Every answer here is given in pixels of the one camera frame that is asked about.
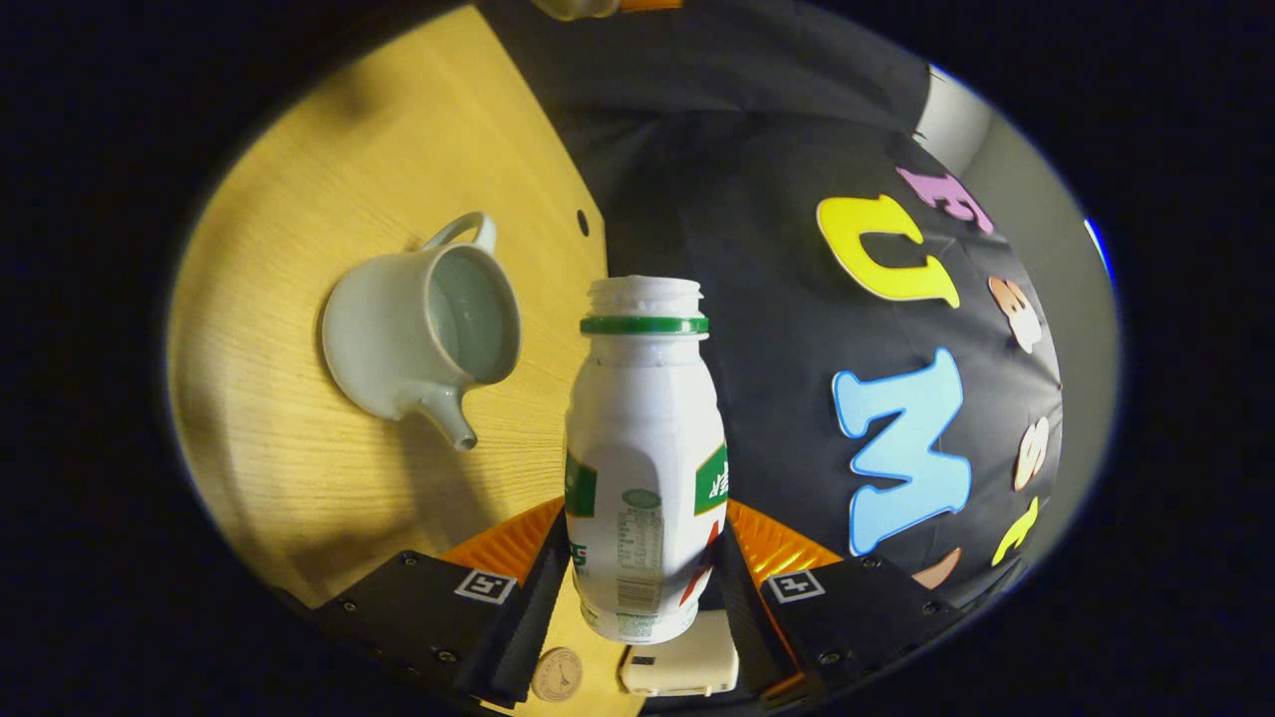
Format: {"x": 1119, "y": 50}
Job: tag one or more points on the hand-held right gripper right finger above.
{"x": 747, "y": 617}

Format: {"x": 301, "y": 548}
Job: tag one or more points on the white teacup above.
{"x": 398, "y": 339}

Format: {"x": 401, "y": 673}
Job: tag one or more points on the round wooden coaster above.
{"x": 557, "y": 674}

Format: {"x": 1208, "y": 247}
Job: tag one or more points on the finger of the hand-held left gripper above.
{"x": 649, "y": 5}

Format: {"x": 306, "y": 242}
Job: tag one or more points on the white plastic water bottle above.
{"x": 642, "y": 448}

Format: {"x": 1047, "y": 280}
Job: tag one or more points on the white toaster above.
{"x": 682, "y": 657}

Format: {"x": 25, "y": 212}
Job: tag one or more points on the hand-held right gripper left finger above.
{"x": 523, "y": 617}

